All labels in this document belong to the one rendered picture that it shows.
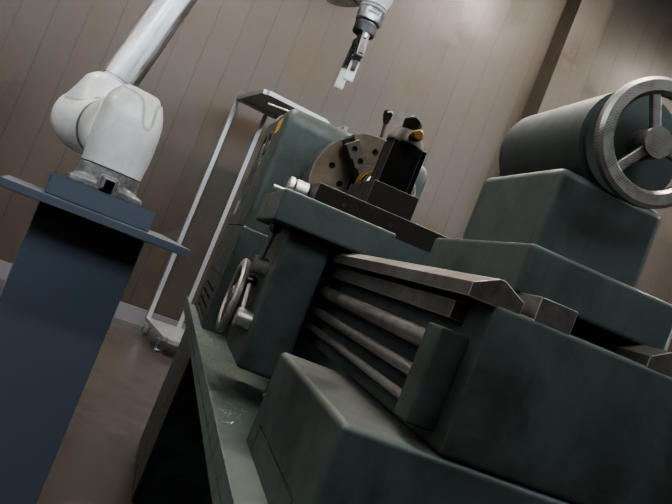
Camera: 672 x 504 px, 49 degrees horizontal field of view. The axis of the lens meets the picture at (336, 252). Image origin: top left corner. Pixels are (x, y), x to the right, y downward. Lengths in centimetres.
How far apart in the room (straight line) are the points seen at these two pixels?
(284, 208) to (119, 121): 70
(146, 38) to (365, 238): 104
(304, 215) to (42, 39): 437
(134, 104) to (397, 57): 443
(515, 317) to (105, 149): 130
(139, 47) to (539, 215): 145
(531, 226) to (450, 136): 545
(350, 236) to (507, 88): 542
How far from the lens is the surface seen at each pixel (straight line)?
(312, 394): 86
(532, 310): 78
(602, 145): 87
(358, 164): 203
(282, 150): 221
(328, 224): 129
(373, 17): 247
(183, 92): 557
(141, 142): 188
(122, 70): 210
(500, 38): 666
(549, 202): 89
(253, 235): 219
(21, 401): 189
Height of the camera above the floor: 80
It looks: 3 degrees up
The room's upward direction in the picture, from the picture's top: 22 degrees clockwise
